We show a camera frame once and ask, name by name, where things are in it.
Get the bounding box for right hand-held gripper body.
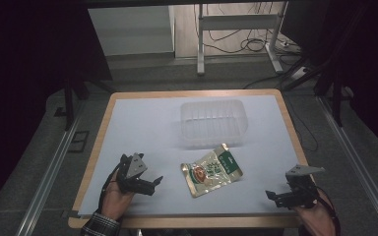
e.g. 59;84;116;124
284;163;326;209

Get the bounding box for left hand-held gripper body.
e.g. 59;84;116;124
115;152;156;197

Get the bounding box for person's right hand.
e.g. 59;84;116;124
294;191;338;236

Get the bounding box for person's left hand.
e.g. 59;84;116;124
101;179;136;221

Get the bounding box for pale blue table mat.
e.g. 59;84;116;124
77;94;302;217

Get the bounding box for green and gold snack packet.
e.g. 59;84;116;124
180;143;244;199

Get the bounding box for clear plastic container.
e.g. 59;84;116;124
179;98;249;149

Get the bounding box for black metal stand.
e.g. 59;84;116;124
63;78;91;132
314;63;347;128

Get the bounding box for white power strip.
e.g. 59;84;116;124
289;66;310;82

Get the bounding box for white cabinet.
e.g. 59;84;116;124
88;5;175;57

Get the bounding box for right hand-held gripper black cable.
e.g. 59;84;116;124
314;185;342;236

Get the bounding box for hand-held gripper black cable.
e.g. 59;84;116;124
314;185;342;236
97;162;123;215

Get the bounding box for left hand-held gripper black cable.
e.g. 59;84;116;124
97;162;123;215

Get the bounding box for silver floor rail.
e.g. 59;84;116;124
317;95;378;236
15;99;88;236

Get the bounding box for black floor cables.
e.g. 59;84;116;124
193;3;304;90

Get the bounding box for white metal desk frame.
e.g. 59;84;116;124
196;1;289;77

